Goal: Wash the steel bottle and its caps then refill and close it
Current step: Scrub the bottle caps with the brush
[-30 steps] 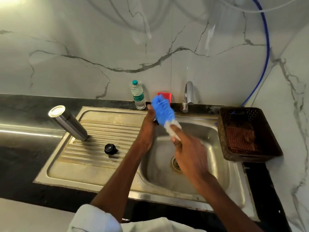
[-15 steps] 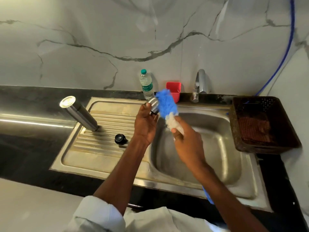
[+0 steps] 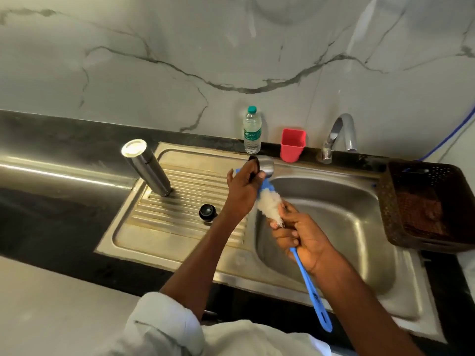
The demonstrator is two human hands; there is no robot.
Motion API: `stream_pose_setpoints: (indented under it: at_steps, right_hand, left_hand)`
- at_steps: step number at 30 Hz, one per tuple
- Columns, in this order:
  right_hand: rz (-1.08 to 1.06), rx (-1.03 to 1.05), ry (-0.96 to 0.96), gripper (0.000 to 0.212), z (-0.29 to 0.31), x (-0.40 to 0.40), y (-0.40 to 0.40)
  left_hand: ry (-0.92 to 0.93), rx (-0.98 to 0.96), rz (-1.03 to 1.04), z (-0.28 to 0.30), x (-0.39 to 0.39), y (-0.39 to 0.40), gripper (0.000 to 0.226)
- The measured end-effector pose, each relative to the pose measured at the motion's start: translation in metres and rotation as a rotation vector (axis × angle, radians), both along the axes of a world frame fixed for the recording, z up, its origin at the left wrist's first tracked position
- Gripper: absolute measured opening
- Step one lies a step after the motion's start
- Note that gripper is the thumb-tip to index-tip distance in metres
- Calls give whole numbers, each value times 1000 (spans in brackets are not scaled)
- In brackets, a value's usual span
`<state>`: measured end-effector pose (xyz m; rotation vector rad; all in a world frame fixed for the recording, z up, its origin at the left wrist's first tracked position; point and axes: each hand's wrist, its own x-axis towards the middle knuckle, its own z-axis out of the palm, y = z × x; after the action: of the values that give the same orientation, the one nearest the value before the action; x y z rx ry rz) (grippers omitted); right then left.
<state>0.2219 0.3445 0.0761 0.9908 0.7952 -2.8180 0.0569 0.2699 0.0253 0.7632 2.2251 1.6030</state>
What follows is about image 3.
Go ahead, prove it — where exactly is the stainless steel sink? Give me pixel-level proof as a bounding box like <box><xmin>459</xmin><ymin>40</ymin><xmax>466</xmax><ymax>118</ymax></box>
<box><xmin>94</xmin><ymin>141</ymin><xmax>448</xmax><ymax>344</ymax></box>

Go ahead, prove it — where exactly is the red plastic cup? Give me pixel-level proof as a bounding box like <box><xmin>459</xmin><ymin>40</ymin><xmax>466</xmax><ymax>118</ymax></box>
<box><xmin>280</xmin><ymin>128</ymin><xmax>307</xmax><ymax>164</ymax></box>

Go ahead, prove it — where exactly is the person's left forearm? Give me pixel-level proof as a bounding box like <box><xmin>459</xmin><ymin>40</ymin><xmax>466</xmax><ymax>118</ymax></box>
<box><xmin>160</xmin><ymin>211</ymin><xmax>247</xmax><ymax>321</ymax></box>

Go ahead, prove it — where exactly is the person's left hand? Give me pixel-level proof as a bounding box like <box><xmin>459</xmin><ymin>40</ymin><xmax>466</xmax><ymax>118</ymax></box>
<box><xmin>226</xmin><ymin>159</ymin><xmax>266</xmax><ymax>219</ymax></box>

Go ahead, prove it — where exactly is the black round stopper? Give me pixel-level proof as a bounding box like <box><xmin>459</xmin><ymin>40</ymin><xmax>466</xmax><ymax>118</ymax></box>
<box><xmin>198</xmin><ymin>204</ymin><xmax>218</xmax><ymax>223</ymax></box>

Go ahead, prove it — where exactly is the person's right forearm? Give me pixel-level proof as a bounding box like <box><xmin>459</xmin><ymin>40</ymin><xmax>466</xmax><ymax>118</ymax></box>
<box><xmin>311</xmin><ymin>248</ymin><xmax>425</xmax><ymax>356</ymax></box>

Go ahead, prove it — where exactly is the steel flask bottle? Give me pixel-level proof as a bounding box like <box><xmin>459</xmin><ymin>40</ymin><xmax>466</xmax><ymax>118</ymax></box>
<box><xmin>121</xmin><ymin>139</ymin><xmax>172</xmax><ymax>198</ymax></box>

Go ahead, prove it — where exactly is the blue hose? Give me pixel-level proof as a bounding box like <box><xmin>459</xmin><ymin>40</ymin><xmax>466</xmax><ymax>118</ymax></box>
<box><xmin>416</xmin><ymin>105</ymin><xmax>475</xmax><ymax>163</ymax></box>

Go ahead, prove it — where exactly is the brown plastic basket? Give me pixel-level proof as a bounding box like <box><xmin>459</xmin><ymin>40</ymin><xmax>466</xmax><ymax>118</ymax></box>
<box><xmin>377</xmin><ymin>160</ymin><xmax>475</xmax><ymax>254</ymax></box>

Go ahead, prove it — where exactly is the chrome sink faucet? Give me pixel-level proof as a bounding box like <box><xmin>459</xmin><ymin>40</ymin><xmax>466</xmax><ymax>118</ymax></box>
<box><xmin>316</xmin><ymin>113</ymin><xmax>358</xmax><ymax>165</ymax></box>

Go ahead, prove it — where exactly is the blue bottle brush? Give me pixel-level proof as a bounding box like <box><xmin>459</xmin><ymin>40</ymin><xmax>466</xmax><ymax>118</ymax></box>
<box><xmin>235</xmin><ymin>167</ymin><xmax>334</xmax><ymax>334</ymax></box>

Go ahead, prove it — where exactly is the person's right hand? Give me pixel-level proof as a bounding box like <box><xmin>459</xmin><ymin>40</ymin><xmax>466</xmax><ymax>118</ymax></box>
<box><xmin>269</xmin><ymin>200</ymin><xmax>335</xmax><ymax>275</ymax></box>

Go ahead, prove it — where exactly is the clear plastic water bottle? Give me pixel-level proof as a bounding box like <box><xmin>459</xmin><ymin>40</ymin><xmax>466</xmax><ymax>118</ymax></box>
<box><xmin>243</xmin><ymin>105</ymin><xmax>263</xmax><ymax>155</ymax></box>

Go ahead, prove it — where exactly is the steel flask cap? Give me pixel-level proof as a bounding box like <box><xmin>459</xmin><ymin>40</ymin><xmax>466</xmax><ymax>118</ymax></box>
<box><xmin>248</xmin><ymin>155</ymin><xmax>275</xmax><ymax>180</ymax></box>

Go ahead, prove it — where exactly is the white shirt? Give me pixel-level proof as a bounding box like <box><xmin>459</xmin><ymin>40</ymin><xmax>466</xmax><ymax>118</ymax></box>
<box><xmin>92</xmin><ymin>291</ymin><xmax>334</xmax><ymax>356</ymax></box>

